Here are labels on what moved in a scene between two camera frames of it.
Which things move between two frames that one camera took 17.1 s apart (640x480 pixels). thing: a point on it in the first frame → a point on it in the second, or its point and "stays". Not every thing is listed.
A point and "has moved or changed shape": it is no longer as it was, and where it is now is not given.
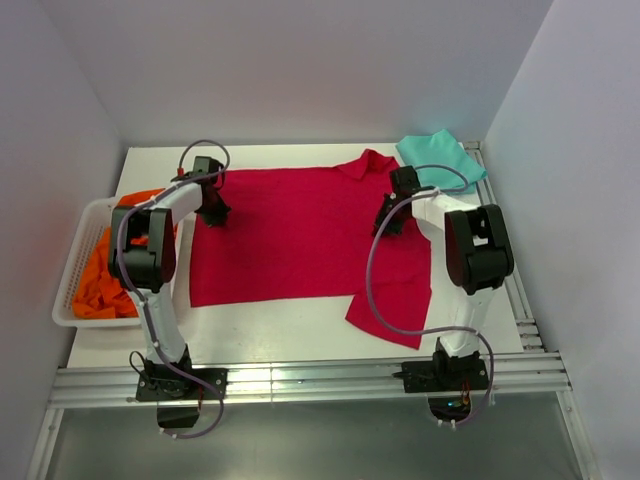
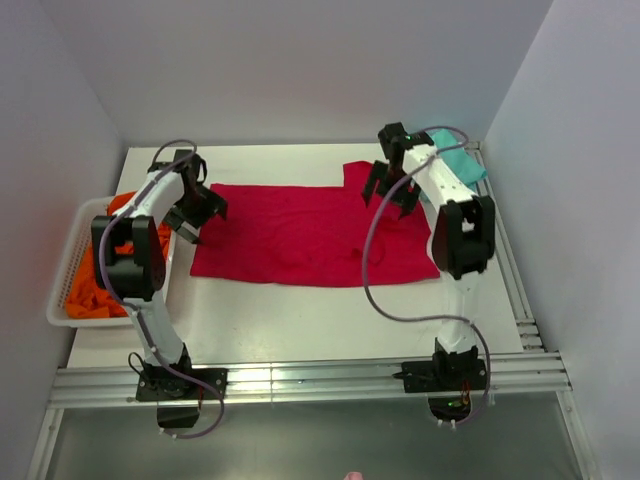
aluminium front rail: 527,374 stays
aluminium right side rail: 514,287 stays
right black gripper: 381,215 → 407,199
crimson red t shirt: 303,235 has moved or changed shape
